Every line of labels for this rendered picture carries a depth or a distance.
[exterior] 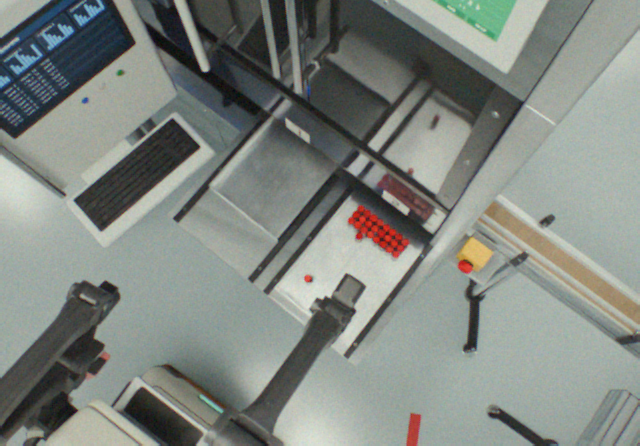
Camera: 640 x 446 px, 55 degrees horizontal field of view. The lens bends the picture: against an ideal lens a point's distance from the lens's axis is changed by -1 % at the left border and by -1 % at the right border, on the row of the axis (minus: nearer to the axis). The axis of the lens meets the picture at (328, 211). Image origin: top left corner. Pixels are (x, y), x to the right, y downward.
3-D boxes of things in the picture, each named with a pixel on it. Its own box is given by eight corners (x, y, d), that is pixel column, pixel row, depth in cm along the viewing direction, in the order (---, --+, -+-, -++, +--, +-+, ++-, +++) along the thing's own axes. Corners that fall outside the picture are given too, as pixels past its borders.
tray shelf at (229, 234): (271, 100, 195) (271, 97, 193) (455, 234, 183) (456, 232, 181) (168, 216, 185) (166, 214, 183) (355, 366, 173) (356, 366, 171)
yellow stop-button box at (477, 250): (469, 237, 173) (475, 230, 166) (491, 252, 172) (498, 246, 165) (454, 258, 171) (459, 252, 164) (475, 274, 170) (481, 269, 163)
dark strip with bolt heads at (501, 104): (422, 221, 170) (498, 82, 93) (435, 231, 169) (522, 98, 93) (419, 224, 170) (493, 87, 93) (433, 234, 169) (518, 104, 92)
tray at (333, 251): (349, 198, 184) (349, 195, 181) (421, 252, 180) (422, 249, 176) (275, 289, 177) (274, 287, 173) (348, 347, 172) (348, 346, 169)
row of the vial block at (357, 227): (350, 219, 182) (350, 215, 178) (399, 257, 179) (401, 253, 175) (345, 225, 182) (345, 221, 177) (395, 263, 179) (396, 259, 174)
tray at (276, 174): (283, 106, 192) (282, 101, 189) (350, 155, 188) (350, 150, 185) (210, 188, 185) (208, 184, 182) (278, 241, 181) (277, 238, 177)
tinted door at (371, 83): (311, 105, 156) (301, -56, 100) (452, 207, 149) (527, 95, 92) (309, 107, 156) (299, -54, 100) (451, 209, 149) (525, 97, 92)
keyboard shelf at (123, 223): (161, 97, 205) (159, 93, 202) (217, 154, 199) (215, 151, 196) (51, 187, 196) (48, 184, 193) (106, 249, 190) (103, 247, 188)
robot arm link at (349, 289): (307, 309, 128) (343, 333, 126) (338, 262, 129) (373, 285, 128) (309, 312, 139) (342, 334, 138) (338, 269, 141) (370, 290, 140)
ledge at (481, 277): (472, 223, 184) (474, 221, 182) (509, 249, 182) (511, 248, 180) (445, 259, 181) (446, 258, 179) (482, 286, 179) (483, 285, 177)
